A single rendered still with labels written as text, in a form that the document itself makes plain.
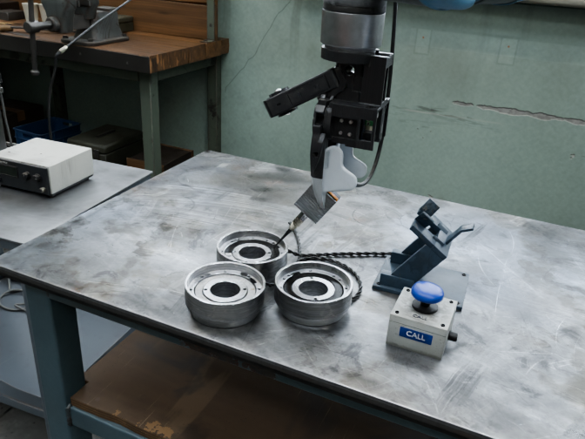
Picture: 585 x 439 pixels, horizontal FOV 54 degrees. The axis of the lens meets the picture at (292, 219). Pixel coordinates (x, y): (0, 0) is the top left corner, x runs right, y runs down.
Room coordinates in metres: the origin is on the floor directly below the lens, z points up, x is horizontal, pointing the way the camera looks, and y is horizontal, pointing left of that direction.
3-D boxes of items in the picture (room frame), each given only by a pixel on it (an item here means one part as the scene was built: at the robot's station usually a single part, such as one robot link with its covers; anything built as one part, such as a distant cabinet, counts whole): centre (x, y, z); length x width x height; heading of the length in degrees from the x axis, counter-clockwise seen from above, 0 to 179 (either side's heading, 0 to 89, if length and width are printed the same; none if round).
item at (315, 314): (0.65, -0.03, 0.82); 0.10 x 0.10 x 0.04
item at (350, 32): (0.73, -0.06, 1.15); 0.08 x 0.08 x 0.05
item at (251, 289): (0.64, 0.08, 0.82); 0.08 x 0.08 x 0.02
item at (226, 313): (0.64, 0.08, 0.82); 0.10 x 0.10 x 0.04
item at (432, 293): (0.60, -0.17, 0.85); 0.04 x 0.04 x 0.05
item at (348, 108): (0.72, -0.06, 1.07); 0.09 x 0.08 x 0.12; 70
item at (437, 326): (0.60, -0.18, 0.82); 0.08 x 0.07 x 0.05; 67
